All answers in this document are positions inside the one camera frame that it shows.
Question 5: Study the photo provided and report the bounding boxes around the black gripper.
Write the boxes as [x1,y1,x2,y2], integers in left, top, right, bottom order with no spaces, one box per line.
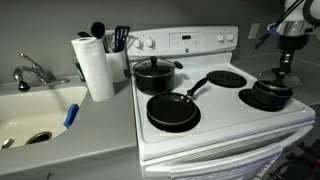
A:
[277,35,309,77]

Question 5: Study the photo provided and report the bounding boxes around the glass lid of small pot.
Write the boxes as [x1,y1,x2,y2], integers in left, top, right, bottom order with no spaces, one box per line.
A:
[257,68,302,90]

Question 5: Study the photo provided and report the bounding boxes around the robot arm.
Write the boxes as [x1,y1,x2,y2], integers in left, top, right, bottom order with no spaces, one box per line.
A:
[278,0,320,75]

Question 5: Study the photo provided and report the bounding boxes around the small black pot right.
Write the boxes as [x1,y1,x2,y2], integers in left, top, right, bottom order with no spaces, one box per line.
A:
[251,81,293,108]

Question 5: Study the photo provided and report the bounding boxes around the large black pot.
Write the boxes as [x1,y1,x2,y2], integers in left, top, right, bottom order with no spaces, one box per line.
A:
[124,61,183,95]

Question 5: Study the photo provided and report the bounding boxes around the glass lid of large pot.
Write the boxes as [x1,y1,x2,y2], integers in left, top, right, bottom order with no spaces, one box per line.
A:
[133,56,175,77]

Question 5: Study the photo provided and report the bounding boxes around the rear right coil burner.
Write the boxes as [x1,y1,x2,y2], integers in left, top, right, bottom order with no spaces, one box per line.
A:
[206,70,247,88]

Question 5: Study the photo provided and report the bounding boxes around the white electric stove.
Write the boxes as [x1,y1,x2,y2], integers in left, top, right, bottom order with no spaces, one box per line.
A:
[127,26,315,180]

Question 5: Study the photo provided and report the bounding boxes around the black frying pan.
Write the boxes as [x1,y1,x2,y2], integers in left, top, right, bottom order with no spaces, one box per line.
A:
[146,78,208,126]

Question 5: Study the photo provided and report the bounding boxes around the dark blue slotted spatula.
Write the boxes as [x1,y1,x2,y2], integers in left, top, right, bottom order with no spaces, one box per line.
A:
[114,25,130,52]

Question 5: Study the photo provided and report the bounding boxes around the white utensil crock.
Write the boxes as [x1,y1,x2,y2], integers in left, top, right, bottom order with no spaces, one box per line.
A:
[106,51,127,83]

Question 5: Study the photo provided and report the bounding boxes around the black ladle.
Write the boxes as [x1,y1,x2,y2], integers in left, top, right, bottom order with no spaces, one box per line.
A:
[90,22,108,52]

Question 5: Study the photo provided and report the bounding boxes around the white paper towel roll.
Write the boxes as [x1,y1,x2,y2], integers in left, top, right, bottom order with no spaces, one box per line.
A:
[71,37,115,102]

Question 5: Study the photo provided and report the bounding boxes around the blue sponge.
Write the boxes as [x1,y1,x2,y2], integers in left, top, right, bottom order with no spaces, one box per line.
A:
[63,104,79,128]

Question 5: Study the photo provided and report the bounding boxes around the sink drain strainer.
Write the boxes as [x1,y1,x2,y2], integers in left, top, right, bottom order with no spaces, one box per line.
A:
[26,131,52,145]

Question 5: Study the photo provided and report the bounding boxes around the chrome sink faucet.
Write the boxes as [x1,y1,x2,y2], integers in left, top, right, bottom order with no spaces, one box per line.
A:
[13,53,69,92]

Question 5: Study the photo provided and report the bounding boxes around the white kitchen sink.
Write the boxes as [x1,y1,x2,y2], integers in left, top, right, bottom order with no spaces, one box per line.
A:
[0,86,87,149]

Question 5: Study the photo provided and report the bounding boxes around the blue black cable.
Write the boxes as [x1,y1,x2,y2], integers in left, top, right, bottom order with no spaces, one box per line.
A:
[254,0,306,51]

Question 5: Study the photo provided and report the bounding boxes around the white wall outlet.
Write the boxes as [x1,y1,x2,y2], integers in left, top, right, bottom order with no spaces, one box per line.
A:
[248,23,260,39]

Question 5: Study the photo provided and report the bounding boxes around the white towel on oven handle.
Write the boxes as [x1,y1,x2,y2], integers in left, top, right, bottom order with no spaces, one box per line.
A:
[170,145,282,180]

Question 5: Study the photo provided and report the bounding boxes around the black utensil handle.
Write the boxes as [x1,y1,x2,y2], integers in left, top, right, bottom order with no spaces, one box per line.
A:
[77,31,92,38]

